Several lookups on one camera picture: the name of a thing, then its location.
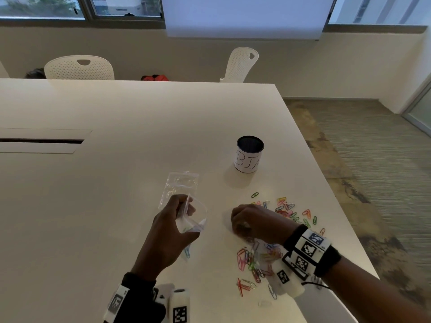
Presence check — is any white perforated chair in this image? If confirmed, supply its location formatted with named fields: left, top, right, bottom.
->
left=44, top=55, right=115, bottom=80
left=220, top=46, right=260, bottom=84

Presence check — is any wrist camera rig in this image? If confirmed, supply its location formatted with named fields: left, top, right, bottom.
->
left=102, top=272, right=191, bottom=323
left=275, top=225, right=343, bottom=297

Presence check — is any person's left hand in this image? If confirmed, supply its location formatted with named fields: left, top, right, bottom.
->
left=131, top=194, right=201, bottom=284

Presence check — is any white cup with black rim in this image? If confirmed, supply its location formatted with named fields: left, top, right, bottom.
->
left=234, top=135, right=265, bottom=174

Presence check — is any left wrist camera rig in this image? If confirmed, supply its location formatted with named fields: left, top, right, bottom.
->
left=102, top=272, right=191, bottom=323

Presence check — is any person's right hand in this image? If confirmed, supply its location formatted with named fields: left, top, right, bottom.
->
left=231, top=204, right=301, bottom=247

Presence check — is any glass door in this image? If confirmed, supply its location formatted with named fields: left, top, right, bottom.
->
left=402, top=73, right=431, bottom=137

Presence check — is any person's right forearm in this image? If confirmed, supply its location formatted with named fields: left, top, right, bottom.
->
left=321, top=255, right=431, bottom=323

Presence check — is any clear plastic zip bag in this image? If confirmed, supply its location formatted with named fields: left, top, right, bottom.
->
left=158, top=171, right=200, bottom=212
left=174, top=194, right=209, bottom=235

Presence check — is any table cable hatch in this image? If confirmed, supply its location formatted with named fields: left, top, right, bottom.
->
left=0, top=127, right=92, bottom=155

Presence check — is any window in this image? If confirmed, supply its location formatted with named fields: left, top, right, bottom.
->
left=0, top=0, right=166, bottom=29
left=323, top=0, right=431, bottom=34

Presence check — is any white roller blind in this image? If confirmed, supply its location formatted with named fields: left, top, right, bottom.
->
left=161, top=0, right=337, bottom=41

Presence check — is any pile of coloured paper clips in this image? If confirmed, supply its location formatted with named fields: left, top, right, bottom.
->
left=235, top=190, right=327, bottom=308

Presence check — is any right wrist camera rig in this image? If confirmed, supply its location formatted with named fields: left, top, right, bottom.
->
left=275, top=225, right=343, bottom=297

